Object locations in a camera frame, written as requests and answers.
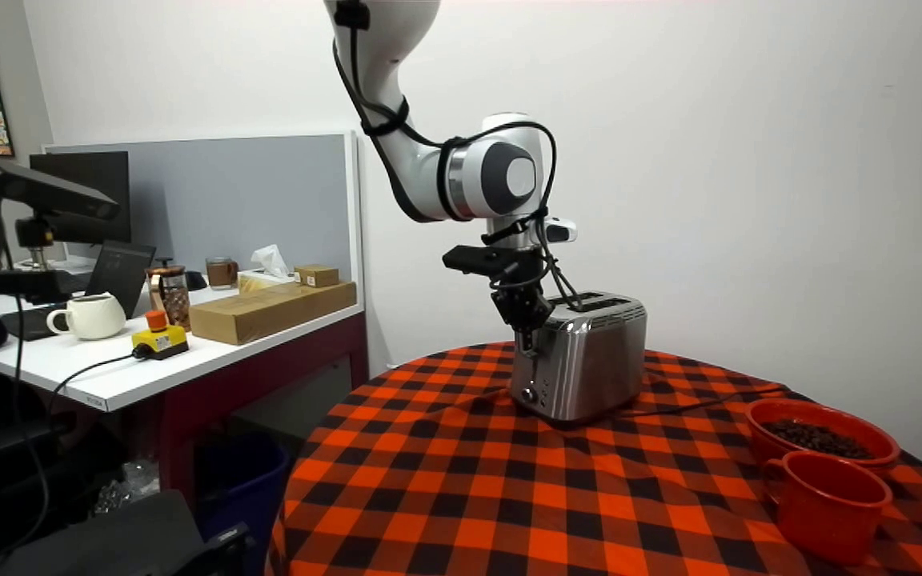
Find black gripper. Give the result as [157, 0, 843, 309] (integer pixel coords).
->
[485, 247, 556, 344]

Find silver two-slot toaster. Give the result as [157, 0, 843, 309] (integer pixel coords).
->
[506, 290, 650, 426]

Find red black checkered tablecloth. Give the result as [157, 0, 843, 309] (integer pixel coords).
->
[262, 338, 922, 576]

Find small cardboard box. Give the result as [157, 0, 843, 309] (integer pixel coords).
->
[295, 263, 345, 290]

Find flat cardboard box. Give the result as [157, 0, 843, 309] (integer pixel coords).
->
[184, 278, 359, 349]

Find tissue box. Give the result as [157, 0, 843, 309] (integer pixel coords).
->
[234, 245, 303, 300]

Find small brown box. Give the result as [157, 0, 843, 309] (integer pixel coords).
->
[202, 256, 244, 290]

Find grey desk partition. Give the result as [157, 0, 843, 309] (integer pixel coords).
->
[41, 132, 366, 315]

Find dark coffee beans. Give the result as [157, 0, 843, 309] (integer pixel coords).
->
[763, 416, 870, 461]

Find blue bin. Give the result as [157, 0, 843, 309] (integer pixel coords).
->
[192, 426, 302, 556]

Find patterned drink can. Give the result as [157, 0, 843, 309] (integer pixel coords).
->
[148, 265, 195, 333]

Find yellow emergency stop button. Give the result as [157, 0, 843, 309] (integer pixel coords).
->
[127, 309, 192, 362]

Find red bowl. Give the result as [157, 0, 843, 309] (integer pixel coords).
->
[742, 397, 903, 479]

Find red mug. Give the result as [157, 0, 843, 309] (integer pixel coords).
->
[763, 449, 896, 571]

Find black laptop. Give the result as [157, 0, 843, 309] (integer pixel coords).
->
[82, 241, 160, 319]

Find white teapot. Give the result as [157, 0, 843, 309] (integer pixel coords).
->
[45, 287, 131, 345]

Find white top desk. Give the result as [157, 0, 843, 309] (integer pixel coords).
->
[0, 282, 370, 506]

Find black computer monitor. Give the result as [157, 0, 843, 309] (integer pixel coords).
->
[26, 150, 134, 247]

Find black case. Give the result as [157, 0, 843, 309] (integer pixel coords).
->
[0, 491, 262, 576]

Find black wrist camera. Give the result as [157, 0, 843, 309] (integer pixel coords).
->
[442, 241, 512, 282]

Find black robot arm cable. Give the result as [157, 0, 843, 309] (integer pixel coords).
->
[329, 0, 581, 315]

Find black stop button cable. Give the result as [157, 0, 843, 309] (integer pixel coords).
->
[10, 349, 148, 541]

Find black camera stand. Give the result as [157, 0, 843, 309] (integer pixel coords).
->
[0, 155, 122, 358]

